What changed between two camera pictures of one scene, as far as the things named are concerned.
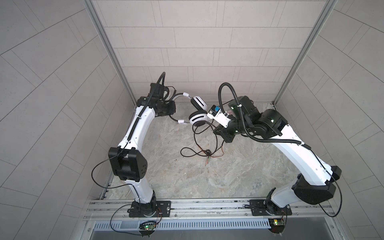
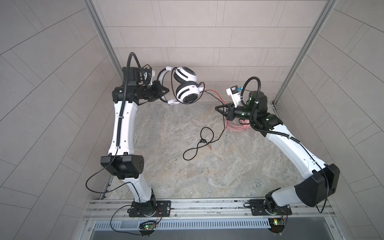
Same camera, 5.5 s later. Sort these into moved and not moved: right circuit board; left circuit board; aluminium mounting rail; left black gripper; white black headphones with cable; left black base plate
Moved: white black headphones with cable; left black gripper
Not moved: left black base plate; right circuit board; left circuit board; aluminium mounting rail
